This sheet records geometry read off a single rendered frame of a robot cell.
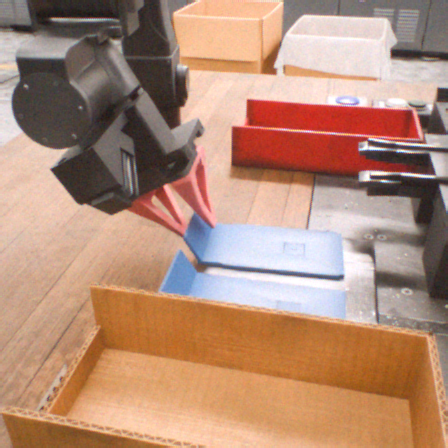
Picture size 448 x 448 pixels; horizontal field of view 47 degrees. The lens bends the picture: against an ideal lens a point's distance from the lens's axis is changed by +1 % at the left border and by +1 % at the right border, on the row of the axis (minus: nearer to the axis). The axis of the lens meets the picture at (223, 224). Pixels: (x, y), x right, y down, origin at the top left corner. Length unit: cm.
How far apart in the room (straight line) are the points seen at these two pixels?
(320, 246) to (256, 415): 20
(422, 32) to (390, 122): 427
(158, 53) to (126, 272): 29
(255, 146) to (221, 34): 211
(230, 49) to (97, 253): 231
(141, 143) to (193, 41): 242
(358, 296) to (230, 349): 13
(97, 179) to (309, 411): 23
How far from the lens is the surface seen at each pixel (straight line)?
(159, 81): 68
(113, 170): 39
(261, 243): 52
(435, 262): 51
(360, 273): 50
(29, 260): 57
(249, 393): 40
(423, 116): 89
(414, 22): 505
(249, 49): 277
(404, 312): 50
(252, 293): 45
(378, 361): 39
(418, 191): 54
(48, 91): 39
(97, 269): 54
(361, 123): 81
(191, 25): 284
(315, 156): 70
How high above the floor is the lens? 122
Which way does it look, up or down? 32 degrees down
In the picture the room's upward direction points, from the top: straight up
